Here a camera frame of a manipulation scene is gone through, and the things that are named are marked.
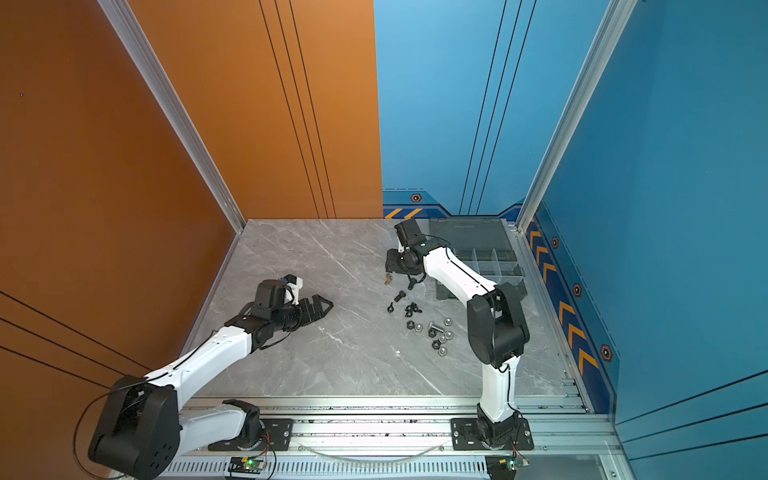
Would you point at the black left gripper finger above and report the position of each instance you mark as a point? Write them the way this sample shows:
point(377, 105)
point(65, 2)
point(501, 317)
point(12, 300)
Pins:
point(309, 314)
point(315, 305)

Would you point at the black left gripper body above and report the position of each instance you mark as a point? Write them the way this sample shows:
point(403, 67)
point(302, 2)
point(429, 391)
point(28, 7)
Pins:
point(289, 319)

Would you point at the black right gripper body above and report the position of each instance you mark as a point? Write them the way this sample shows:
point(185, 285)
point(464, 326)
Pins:
point(400, 262)

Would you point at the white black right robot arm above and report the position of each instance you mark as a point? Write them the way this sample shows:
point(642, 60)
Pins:
point(497, 332)

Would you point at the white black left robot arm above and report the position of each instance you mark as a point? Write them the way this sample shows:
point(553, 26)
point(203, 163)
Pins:
point(142, 427)

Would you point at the grey plastic organizer box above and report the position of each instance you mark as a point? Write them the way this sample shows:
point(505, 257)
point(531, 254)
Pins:
point(484, 245)

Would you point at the left green circuit board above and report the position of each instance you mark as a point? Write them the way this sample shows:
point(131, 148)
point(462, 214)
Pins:
point(246, 467)

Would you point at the green circuit board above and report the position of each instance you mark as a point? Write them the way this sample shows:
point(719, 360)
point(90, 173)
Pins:
point(246, 467)
point(504, 467)

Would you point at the right green circuit board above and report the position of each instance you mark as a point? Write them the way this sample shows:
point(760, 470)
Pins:
point(504, 467)

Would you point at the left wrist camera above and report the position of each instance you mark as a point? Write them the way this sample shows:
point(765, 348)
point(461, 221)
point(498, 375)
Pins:
point(292, 286)

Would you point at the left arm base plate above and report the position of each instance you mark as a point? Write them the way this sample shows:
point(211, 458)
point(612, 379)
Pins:
point(272, 434)

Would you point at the aluminium front rail frame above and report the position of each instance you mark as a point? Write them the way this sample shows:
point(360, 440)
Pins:
point(409, 437)

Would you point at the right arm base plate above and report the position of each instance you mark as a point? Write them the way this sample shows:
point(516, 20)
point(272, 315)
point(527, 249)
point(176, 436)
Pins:
point(478, 433)

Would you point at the aluminium corner post right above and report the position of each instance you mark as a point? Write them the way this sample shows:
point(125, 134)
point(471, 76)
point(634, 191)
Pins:
point(609, 32)

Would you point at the aluminium corner post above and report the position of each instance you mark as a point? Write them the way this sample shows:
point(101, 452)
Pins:
point(609, 32)
point(129, 31)

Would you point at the aluminium corner post left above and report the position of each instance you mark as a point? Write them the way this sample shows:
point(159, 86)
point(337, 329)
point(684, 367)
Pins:
point(129, 31)

